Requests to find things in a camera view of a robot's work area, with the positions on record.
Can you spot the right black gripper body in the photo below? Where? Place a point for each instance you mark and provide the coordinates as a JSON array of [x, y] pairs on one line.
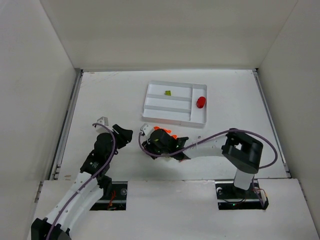
[[152, 144]]

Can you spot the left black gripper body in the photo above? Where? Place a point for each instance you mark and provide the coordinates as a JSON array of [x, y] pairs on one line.
[[121, 136]]

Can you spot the small lime green lego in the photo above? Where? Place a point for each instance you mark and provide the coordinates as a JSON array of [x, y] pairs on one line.
[[167, 93]]

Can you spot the red oval flower lego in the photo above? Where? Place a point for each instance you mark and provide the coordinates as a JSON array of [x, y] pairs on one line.
[[201, 102]]

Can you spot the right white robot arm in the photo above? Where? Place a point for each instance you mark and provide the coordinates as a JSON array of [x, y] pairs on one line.
[[240, 149]]

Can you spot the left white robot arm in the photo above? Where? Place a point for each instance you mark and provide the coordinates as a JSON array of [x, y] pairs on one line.
[[90, 185]]

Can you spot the small orange lego pieces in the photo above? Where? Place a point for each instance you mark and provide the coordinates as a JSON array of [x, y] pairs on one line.
[[166, 130]]

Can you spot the white compartment sorting tray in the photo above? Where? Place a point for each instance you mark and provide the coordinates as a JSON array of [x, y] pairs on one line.
[[179, 108]]

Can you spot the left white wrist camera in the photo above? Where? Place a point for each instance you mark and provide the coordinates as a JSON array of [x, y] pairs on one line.
[[102, 123]]

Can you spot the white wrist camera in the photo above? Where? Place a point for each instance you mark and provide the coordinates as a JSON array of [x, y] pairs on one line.
[[102, 123], [146, 130]]

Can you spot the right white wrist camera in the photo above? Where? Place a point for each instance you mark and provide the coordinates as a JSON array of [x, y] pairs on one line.
[[146, 130]]

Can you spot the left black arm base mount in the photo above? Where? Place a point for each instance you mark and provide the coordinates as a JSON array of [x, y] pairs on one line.
[[115, 200]]

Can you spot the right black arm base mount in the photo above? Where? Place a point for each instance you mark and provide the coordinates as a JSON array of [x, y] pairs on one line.
[[230, 197]]

